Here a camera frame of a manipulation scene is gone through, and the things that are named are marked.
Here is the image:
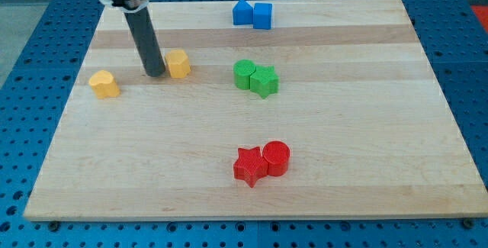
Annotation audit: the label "green star block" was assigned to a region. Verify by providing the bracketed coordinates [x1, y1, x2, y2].
[249, 66, 279, 99]

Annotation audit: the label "yellow heart block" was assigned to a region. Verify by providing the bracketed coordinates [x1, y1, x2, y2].
[88, 70, 120, 99]

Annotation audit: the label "red circle block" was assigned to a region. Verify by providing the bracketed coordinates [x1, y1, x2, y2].
[262, 140, 291, 176]

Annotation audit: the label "green circle block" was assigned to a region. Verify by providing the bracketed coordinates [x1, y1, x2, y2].
[233, 60, 256, 90]

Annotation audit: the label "blue cube block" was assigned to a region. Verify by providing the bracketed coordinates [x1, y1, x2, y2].
[253, 2, 273, 30]

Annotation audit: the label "yellow hexagon block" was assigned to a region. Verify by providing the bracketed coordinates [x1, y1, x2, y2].
[165, 49, 191, 79]

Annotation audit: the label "blue perforated table mat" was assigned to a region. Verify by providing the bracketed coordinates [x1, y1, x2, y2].
[1, 0, 487, 247]

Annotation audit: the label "light wooden board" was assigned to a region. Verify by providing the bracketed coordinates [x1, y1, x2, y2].
[24, 0, 487, 222]

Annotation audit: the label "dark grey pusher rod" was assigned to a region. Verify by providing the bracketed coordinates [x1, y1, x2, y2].
[124, 8, 165, 77]

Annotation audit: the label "red star block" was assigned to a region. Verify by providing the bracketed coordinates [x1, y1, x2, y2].
[233, 147, 268, 188]

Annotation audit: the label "blue pentagon block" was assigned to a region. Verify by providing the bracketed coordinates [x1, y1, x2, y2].
[233, 0, 254, 25]

